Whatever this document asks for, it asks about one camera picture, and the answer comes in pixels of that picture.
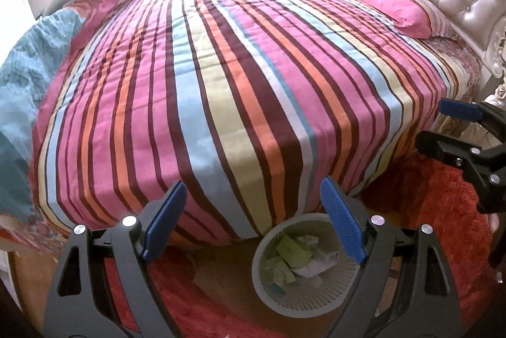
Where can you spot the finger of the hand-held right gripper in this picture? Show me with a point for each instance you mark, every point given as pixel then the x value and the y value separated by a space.
pixel 446 148
pixel 458 110

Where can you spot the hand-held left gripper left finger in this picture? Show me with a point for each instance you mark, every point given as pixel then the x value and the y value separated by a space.
pixel 166 219

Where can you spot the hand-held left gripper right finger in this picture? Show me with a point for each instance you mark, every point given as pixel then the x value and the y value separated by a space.
pixel 342 219

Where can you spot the green tissue pack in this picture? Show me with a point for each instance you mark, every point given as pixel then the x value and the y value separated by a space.
pixel 281 271

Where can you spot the grey plastic mesh basket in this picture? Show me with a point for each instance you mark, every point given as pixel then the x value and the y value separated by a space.
pixel 300 298

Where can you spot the ornate white nightstand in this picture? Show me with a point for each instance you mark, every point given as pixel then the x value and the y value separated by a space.
pixel 498 77

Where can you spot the red shaggy rug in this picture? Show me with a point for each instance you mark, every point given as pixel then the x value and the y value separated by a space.
pixel 435 211

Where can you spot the striped bedspread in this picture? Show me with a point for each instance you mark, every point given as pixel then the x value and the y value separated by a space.
pixel 217 104

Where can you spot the blue patterned quilt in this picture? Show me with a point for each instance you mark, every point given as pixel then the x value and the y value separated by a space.
pixel 27 92

